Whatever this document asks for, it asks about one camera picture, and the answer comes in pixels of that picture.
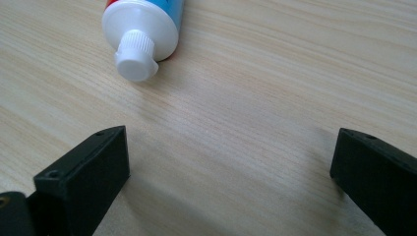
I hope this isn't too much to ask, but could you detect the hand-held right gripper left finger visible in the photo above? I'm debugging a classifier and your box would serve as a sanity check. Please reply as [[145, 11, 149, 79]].
[[27, 125, 131, 236]]

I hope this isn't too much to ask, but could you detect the blue and white toothpaste tube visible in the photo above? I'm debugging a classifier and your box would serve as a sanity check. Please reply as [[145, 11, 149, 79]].
[[101, 0, 185, 83]]

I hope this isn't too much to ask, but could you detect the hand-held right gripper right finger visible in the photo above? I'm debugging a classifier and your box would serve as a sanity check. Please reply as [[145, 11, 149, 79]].
[[329, 127, 417, 236]]

